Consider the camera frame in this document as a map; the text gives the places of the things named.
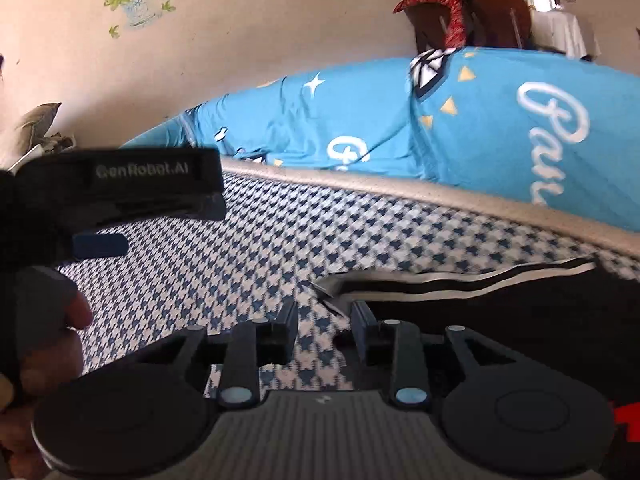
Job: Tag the white tablecloth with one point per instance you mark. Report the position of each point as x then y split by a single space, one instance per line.
560 30

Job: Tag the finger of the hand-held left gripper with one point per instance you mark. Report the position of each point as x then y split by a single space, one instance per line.
100 245
200 206

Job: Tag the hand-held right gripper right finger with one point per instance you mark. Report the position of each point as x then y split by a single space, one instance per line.
362 332

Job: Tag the grey cushion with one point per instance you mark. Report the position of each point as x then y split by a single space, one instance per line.
37 122

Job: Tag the black t-shirt red print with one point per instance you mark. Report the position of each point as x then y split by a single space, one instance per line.
500 315

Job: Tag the brown wooden chair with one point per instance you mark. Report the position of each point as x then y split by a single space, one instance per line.
495 10
430 27

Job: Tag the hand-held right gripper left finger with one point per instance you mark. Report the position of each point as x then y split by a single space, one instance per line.
287 332

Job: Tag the houndstooth seat cover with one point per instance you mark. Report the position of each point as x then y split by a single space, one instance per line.
225 260

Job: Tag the person's left hand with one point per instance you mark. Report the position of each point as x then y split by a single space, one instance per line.
50 360

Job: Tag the blue printed sofa cover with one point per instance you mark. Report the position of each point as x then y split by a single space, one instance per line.
350 110

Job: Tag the red patterned cloth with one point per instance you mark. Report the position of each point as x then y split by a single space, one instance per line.
450 15

